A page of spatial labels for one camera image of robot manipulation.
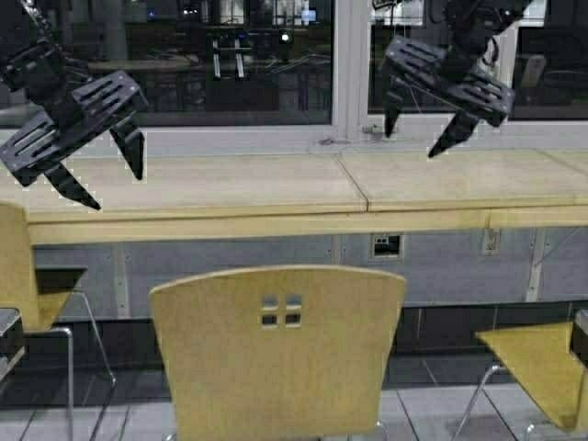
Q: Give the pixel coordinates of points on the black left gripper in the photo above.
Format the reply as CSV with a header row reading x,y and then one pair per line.
x,y
74,109

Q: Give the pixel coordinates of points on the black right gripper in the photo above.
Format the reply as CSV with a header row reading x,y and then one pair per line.
x,y
410,63

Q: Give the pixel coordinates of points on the yellow wooden chair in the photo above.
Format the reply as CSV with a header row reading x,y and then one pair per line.
x,y
290,352
40,295
540,359

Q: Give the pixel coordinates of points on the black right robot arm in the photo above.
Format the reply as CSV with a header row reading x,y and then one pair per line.
x,y
474,25

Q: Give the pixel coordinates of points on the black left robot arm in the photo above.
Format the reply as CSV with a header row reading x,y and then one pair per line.
x,y
23,24

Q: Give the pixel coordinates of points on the robot base left corner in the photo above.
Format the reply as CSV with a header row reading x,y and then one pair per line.
x,y
12,340

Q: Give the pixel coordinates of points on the long wooden counter table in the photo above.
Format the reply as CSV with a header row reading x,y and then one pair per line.
x,y
246,196

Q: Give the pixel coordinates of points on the dark glass window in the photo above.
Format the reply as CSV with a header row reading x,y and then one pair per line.
x,y
209,63

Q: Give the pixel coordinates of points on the wall power outlet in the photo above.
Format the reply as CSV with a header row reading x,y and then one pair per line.
x,y
490,243

